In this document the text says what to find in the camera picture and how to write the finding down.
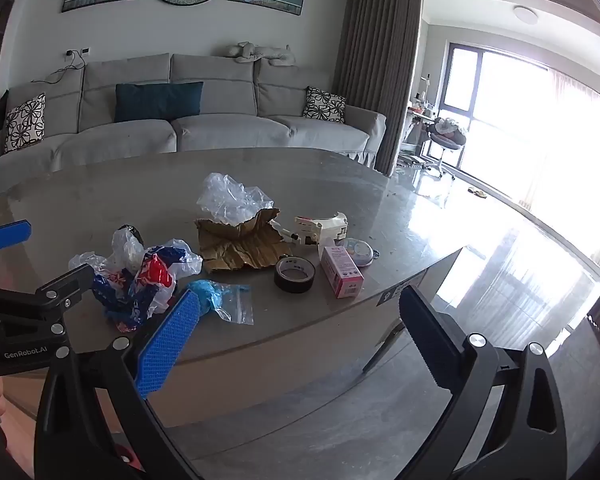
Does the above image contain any zip bag with blue glove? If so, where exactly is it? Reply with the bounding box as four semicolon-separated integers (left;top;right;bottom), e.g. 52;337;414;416
186;280;255;326

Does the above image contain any white plastic bag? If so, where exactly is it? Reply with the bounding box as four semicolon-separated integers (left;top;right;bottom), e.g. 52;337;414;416
69;227;147;276

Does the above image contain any round ceiling lamp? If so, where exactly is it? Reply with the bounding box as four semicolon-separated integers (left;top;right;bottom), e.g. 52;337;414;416
512;4;540;25

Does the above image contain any grey marble table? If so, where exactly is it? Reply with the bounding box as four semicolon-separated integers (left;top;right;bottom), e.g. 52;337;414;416
0;147;481;431

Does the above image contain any black charger cable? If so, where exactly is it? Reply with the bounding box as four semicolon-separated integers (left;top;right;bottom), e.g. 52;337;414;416
44;52;83;84

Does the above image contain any grey plush toy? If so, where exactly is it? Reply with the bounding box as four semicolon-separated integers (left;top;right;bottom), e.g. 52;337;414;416
225;41;297;67

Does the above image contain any white plastic tape dispenser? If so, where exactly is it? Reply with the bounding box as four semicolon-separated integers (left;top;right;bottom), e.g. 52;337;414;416
270;211;349;248

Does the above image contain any wall socket with charger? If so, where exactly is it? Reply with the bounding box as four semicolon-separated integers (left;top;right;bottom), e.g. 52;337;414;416
65;46;92;68

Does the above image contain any black white floral cushion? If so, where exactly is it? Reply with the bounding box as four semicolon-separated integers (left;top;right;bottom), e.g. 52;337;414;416
302;86;347;123
3;92;47;154

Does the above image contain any pink cardboard box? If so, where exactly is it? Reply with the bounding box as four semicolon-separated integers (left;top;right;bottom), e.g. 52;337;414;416
320;245;365;300

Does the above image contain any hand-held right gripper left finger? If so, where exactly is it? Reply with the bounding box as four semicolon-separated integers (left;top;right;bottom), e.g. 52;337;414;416
34;287;203;480

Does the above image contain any white sheer curtain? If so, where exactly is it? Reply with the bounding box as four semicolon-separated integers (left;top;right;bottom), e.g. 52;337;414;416
520;67;600;271

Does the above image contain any black tape roll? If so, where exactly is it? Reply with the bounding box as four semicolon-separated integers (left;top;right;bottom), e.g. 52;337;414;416
273;256;317;293

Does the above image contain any brown paper bag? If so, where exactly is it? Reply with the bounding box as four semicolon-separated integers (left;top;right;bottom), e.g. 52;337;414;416
194;207;293;275

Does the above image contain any white side desk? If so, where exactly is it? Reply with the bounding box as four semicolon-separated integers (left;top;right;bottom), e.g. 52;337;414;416
400;75;438;166

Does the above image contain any grey fabric sofa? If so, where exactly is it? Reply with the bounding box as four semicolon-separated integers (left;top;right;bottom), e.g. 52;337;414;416
0;52;387;176

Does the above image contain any round pastel case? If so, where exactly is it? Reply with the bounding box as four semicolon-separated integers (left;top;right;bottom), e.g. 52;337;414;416
341;237;378;267

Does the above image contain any large balcony window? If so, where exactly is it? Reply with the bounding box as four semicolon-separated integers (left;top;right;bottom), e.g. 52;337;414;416
437;40;600;201

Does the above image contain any red blue plastic bag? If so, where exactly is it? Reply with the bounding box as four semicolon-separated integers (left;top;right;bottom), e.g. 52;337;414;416
91;240;203;333

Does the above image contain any grey pleated curtain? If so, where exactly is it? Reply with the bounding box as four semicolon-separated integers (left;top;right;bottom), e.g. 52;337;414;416
331;0;426;177

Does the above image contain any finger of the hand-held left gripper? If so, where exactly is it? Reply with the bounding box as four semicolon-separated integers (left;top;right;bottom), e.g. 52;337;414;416
0;219;33;267
0;264;97;334

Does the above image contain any black table sticker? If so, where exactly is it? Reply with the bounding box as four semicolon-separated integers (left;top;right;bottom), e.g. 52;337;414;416
377;282;426;307

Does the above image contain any teal cushion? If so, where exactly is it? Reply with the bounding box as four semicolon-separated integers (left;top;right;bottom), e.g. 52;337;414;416
114;81;204;123

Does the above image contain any clear plastic bag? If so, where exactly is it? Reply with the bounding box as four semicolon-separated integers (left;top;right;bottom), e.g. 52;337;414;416
196;172;276;226

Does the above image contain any swivel chair with clothes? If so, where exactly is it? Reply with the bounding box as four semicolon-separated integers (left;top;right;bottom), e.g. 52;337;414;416
427;116;470;178

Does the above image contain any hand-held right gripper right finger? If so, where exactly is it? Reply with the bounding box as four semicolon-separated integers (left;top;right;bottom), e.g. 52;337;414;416
397;284;568;480

